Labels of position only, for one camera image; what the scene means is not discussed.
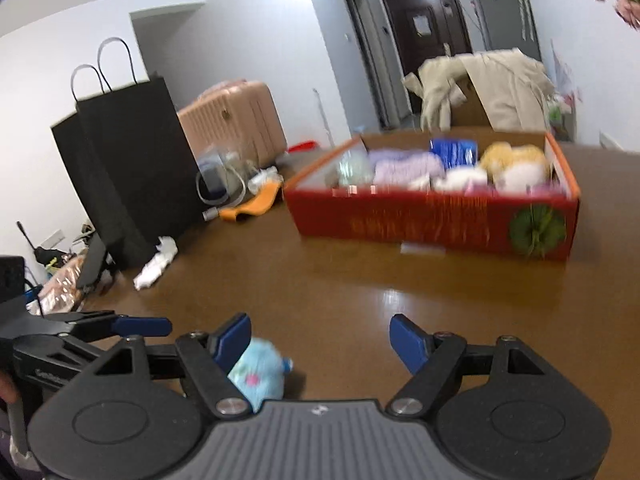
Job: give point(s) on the iridescent green pouch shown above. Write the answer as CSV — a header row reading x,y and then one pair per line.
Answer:
x,y
354,168

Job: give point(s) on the blue tissue pack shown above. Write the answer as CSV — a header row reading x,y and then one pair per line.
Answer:
x,y
455,152

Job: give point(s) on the dark wooden door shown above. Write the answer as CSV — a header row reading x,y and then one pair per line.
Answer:
x,y
425,29

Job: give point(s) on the pink suitcase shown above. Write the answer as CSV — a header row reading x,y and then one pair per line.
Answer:
x,y
235,116

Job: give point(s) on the black paper bag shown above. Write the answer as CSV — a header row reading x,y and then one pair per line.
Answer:
x,y
131,167

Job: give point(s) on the light blue plush toy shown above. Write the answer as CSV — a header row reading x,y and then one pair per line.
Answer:
x,y
260,373

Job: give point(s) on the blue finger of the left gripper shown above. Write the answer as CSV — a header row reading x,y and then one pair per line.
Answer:
x,y
126,326

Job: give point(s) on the red orange cardboard box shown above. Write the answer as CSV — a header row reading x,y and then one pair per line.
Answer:
x,y
537,227

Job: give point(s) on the purple knitted cloth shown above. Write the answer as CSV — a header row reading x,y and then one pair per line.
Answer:
x,y
400,168

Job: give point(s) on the white blue device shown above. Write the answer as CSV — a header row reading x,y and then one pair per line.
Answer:
x,y
222,177

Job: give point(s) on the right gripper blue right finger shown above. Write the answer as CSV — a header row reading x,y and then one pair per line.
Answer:
x,y
411,344

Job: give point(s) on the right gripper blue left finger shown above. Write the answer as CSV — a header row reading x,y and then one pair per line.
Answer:
x,y
229,341

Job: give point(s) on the red bucket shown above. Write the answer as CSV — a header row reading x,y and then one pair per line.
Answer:
x,y
303,147

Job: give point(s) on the brown chair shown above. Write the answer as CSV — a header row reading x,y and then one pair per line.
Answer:
x,y
471,112

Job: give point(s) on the beige coat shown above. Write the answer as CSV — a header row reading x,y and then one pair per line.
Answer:
x,y
512,87

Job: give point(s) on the grey refrigerator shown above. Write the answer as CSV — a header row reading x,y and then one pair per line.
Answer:
x,y
508,24

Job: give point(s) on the white small toy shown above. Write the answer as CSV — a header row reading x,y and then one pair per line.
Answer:
x,y
263,177

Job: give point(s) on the pink satin pouch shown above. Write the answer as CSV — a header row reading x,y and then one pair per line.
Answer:
x,y
545,190

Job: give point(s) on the yellow plush toy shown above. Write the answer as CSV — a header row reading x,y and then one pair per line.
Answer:
x,y
500,156

